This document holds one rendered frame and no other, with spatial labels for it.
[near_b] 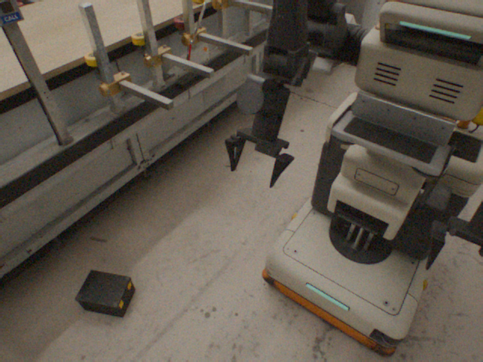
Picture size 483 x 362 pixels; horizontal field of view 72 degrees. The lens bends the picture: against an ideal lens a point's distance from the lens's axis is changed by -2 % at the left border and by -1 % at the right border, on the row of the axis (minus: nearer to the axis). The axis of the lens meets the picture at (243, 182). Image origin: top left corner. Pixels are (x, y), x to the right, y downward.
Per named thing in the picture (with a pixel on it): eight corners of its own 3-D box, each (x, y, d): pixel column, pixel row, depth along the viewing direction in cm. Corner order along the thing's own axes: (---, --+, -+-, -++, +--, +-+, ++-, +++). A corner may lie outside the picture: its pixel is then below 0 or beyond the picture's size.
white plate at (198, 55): (210, 59, 178) (208, 41, 171) (176, 80, 163) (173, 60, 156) (209, 59, 178) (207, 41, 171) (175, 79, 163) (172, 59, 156)
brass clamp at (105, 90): (133, 85, 142) (130, 74, 139) (108, 99, 135) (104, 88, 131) (124, 81, 145) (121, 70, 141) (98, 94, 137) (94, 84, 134)
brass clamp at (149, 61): (173, 59, 155) (172, 48, 151) (152, 70, 147) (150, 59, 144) (164, 55, 158) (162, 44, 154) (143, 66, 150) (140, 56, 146)
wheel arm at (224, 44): (253, 55, 155) (253, 46, 151) (248, 58, 153) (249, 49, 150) (183, 34, 172) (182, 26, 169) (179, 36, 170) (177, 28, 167)
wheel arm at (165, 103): (174, 108, 129) (173, 99, 126) (168, 112, 127) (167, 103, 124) (103, 78, 147) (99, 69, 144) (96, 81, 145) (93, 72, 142)
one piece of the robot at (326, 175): (326, 192, 183) (365, 40, 123) (429, 240, 161) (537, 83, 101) (296, 233, 164) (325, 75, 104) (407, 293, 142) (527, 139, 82)
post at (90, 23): (126, 118, 148) (91, 1, 114) (120, 121, 146) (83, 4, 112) (121, 115, 150) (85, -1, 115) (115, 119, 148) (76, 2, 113)
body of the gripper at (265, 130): (277, 155, 66) (287, 119, 64) (233, 138, 70) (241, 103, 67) (287, 150, 72) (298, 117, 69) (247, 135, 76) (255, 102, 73)
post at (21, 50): (74, 139, 130) (19, 20, 98) (63, 146, 127) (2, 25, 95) (67, 136, 132) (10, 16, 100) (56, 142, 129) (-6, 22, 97)
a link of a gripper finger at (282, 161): (274, 195, 69) (287, 152, 65) (244, 182, 71) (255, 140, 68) (285, 187, 75) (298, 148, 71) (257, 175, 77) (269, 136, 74)
